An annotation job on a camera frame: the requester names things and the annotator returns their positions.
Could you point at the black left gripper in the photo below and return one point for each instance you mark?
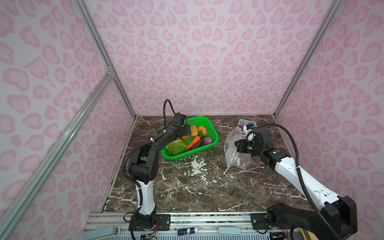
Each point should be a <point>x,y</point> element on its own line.
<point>187,129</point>

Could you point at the right aluminium corner post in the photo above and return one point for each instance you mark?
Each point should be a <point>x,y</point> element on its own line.
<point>329,17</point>

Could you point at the green cabbage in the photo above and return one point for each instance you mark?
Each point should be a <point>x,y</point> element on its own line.
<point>177,147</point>

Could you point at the green plastic perforated basket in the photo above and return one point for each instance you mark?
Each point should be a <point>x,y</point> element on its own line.
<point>212,133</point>

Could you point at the brown sweet potato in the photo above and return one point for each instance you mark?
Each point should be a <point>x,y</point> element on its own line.
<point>202,132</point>

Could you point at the grey oval pad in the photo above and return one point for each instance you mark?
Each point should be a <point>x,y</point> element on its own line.
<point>229,231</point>

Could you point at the aluminium corner frame post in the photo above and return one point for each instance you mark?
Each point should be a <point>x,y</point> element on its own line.
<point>100,46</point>

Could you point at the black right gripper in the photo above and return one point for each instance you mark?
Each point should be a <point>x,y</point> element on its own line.
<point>241,148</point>

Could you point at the aluminium mounting rail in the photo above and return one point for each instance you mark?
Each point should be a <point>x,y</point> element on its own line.
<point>252,224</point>

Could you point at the clear zip top bag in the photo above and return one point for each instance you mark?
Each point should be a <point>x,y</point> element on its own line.
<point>232,157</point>

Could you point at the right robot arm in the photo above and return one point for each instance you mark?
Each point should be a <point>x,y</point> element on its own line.
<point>332,217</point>

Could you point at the orange carrot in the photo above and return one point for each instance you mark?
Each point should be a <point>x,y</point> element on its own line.
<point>196,139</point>

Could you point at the grey teal device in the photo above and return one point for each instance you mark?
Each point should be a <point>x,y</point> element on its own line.
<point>102,233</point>

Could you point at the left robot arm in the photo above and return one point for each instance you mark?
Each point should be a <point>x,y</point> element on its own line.
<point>141,167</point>

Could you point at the dark purple eggplant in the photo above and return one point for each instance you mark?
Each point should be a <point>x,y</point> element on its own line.
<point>197,145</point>

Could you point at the aluminium diagonal frame bar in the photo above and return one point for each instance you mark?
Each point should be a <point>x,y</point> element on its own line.
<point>21,204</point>

